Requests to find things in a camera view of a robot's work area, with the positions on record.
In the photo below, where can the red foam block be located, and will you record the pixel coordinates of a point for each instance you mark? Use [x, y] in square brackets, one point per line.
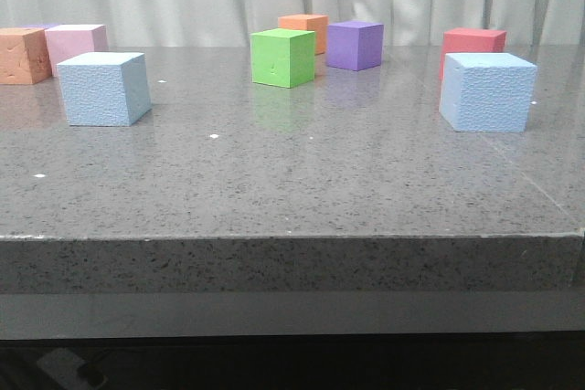
[476, 40]

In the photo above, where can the purple foam block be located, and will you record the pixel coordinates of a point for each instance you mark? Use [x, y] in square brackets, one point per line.
[354, 45]

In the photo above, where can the green foam block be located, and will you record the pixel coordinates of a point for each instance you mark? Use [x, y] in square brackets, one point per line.
[282, 57]

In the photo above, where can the pink foam block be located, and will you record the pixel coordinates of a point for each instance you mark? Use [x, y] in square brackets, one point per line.
[68, 41]

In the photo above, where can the light blue foam block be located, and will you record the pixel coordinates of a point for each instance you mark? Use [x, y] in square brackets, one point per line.
[104, 88]
[486, 92]

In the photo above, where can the lavender foam block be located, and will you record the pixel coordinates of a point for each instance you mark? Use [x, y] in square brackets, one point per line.
[41, 26]

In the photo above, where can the dented orange foam block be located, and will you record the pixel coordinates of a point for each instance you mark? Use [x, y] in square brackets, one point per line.
[24, 55]

